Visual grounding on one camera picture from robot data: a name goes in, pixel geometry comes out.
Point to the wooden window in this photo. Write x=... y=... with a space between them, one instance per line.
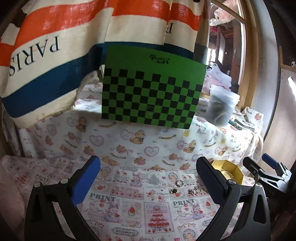
x=249 y=58

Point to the white plastic bag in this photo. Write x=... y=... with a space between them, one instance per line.
x=219 y=76

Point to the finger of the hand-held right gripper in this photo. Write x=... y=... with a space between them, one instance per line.
x=254 y=169
x=270 y=161

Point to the bear print cloth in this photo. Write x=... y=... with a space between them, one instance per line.
x=115 y=143

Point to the white flat device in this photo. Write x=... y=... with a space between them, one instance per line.
x=245 y=124

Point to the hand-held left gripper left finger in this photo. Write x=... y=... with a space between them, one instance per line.
x=86 y=178

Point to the clear plastic bag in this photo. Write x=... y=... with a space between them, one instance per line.
x=224 y=14

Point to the green lighter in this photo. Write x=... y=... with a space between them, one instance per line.
x=232 y=122

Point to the wooden board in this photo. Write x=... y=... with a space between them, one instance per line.
x=286 y=111

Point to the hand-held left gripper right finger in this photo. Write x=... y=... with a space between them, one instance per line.
x=209 y=183

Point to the gold octagonal box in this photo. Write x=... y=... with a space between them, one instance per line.
x=233 y=170

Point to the cake print cloth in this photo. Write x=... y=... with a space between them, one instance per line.
x=138 y=208

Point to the clear plastic lidded container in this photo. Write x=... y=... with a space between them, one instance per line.
x=219 y=104

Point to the green checkered box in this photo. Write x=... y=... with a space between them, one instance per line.
x=150 y=97

